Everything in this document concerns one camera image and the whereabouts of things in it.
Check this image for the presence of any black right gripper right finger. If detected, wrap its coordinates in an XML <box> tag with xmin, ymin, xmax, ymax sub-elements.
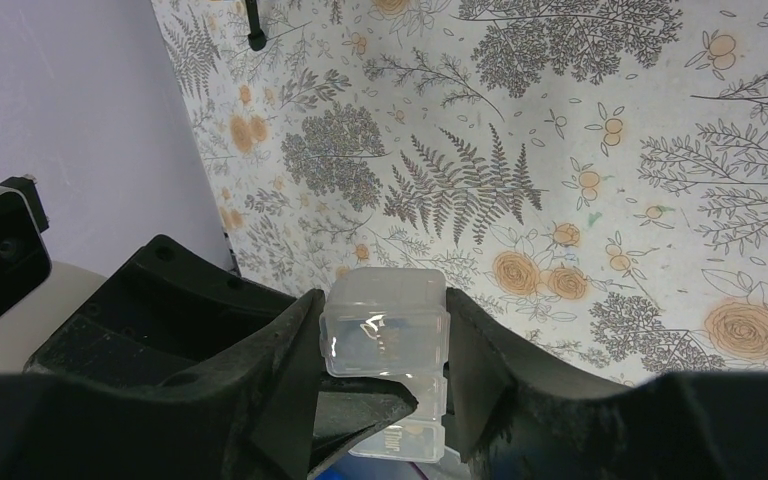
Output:
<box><xmin>446</xmin><ymin>288</ymin><xmax>768</xmax><ymax>479</ymax></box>

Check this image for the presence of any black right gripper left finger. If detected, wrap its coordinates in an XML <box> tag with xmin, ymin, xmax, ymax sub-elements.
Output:
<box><xmin>0</xmin><ymin>288</ymin><xmax>420</xmax><ymax>480</ymax></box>

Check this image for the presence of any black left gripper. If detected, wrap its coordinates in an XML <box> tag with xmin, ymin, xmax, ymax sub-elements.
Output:
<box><xmin>24</xmin><ymin>235</ymin><xmax>295</xmax><ymax>388</ymax></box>

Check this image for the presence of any clear plastic pill organizer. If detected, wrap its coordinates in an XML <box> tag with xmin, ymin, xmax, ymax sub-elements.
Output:
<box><xmin>320</xmin><ymin>267</ymin><xmax>450</xmax><ymax>463</ymax></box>

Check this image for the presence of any floral patterned table mat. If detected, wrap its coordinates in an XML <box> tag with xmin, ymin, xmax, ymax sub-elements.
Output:
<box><xmin>153</xmin><ymin>0</ymin><xmax>768</xmax><ymax>385</ymax></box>

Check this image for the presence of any black tripod microphone stand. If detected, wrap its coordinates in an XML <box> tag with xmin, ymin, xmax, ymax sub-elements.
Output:
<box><xmin>244</xmin><ymin>0</ymin><xmax>268</xmax><ymax>52</ymax></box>

